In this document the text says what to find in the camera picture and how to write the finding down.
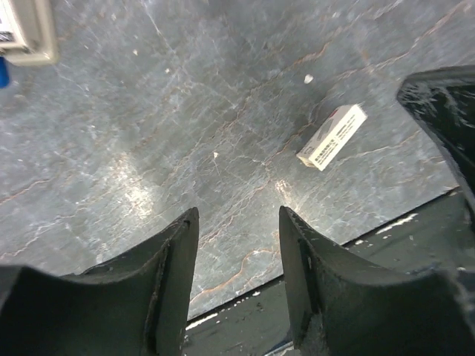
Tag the staple box with red mark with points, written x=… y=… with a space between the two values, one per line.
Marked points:
x=332 y=136

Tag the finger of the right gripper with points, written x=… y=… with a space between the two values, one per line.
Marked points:
x=441 y=102

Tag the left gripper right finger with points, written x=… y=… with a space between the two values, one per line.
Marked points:
x=342 y=304

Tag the beige black stapler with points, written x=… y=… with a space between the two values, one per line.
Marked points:
x=28 y=33

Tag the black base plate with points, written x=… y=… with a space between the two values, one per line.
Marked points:
x=436 y=235

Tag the blue stapler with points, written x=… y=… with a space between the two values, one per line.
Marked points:
x=4 y=74

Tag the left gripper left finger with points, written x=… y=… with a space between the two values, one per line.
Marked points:
x=136 y=303

